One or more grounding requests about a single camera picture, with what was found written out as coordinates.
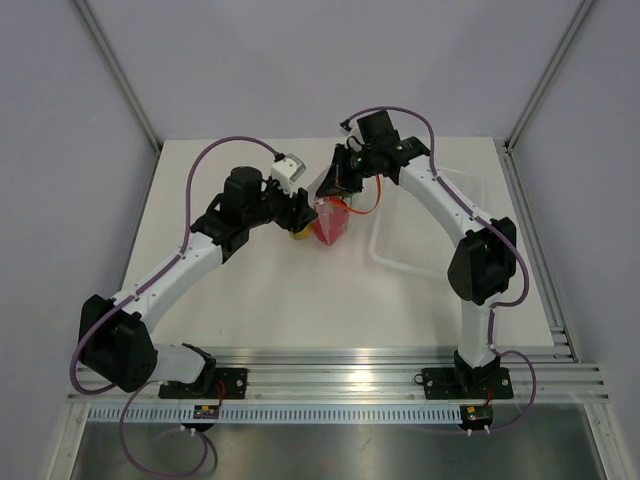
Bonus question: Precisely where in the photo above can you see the right small circuit board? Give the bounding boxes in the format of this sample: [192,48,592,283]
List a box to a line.
[461,404,494,429]

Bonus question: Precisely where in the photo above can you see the white slotted cable duct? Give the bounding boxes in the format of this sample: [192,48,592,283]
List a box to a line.
[88,403,462,425]

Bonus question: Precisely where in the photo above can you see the small circuit board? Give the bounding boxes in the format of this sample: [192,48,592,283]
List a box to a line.
[461,404,494,429]
[193,404,220,420]

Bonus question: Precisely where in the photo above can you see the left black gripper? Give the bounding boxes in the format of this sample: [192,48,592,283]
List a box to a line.
[244,176,317,233]

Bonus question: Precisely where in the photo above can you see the yellow green mango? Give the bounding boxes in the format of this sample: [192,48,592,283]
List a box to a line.
[290,226,313,240]

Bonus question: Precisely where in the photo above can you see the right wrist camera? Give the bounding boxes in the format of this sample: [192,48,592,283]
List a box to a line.
[341,121,363,143]

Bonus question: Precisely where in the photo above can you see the left aluminium frame post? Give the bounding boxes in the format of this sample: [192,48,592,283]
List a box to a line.
[71,0,163,159]

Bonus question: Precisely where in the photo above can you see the right aluminium frame post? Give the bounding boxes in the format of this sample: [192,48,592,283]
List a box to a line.
[504,0,599,154]

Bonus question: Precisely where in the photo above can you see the aluminium mounting rail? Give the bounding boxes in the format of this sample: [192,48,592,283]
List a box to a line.
[67,347,611,405]

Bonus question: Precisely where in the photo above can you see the pink dragon fruit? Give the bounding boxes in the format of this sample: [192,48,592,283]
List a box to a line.
[313,197,350,246]

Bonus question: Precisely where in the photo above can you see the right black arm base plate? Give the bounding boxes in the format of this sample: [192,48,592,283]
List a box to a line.
[413,367,514,401]

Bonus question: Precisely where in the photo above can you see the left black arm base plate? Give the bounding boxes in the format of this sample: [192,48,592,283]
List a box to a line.
[159,367,248,400]

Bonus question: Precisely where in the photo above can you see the aluminium frame post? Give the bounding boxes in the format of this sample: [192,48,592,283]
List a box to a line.
[504,0,599,154]
[71,0,163,159]

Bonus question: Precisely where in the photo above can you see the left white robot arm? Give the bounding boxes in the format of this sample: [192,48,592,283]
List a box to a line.
[73,159,317,398]

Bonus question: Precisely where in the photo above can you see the left small circuit board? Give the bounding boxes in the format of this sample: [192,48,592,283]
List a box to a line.
[193,404,220,420]

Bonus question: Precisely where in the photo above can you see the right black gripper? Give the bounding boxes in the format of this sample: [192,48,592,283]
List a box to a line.
[317,144,378,198]

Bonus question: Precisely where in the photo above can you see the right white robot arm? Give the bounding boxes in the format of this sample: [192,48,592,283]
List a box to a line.
[316,106,517,396]

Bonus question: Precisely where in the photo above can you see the clear zip bag orange zipper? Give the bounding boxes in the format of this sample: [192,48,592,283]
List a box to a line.
[289,175,383,246]

